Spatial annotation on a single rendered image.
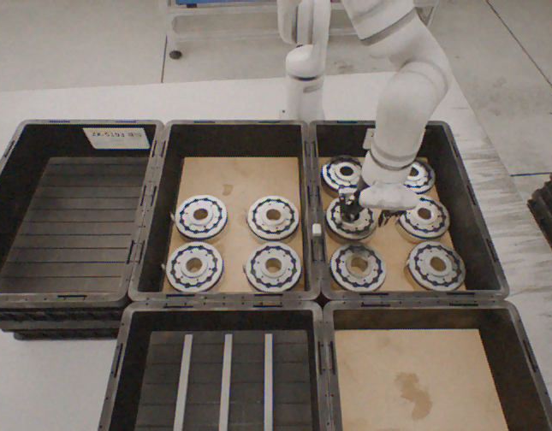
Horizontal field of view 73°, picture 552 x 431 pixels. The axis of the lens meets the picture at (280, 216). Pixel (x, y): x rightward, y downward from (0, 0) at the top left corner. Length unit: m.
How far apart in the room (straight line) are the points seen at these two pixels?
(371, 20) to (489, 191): 0.74
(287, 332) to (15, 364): 0.55
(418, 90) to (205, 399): 0.54
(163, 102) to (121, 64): 1.51
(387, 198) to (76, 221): 0.61
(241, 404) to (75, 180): 0.59
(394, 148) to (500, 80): 2.31
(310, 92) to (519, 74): 2.18
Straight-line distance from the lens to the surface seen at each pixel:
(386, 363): 0.69
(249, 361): 0.67
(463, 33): 3.20
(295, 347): 0.68
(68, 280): 0.81
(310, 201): 0.68
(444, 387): 0.72
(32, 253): 0.87
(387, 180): 0.62
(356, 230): 0.75
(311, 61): 0.89
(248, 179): 0.84
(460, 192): 0.80
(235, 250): 0.74
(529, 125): 2.62
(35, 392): 0.91
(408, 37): 0.50
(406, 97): 0.50
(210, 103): 1.23
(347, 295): 0.61
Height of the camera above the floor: 1.48
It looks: 57 degrees down
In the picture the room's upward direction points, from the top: 2 degrees clockwise
